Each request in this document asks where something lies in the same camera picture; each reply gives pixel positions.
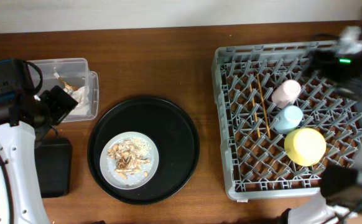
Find pink cup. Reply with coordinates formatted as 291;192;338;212
271;80;301;109

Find yellow bowl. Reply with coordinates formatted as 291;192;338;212
284;128;327;166

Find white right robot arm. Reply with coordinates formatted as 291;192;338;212
278;50;362;224

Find black rectangular bin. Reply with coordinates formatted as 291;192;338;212
35;138;72;198

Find grey plate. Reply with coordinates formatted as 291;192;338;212
99;132;159;190

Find grey dishwasher rack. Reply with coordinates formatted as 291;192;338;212
211;40;362;201

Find white napkin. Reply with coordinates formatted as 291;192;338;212
70;86;90;116

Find food scraps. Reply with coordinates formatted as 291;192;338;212
107;137;152;180

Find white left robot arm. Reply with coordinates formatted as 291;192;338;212
0;58;77;223

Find waste in clear bin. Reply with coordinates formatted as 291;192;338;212
53;72;78;95

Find clear plastic waste bin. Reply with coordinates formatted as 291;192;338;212
26;58;99;123

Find wooden chopstick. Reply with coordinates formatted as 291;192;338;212
256;73;271;139
249;84;261;138

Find light blue cup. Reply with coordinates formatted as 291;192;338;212
274;105;303;134

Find round black tray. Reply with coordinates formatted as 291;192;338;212
87;96;200;205

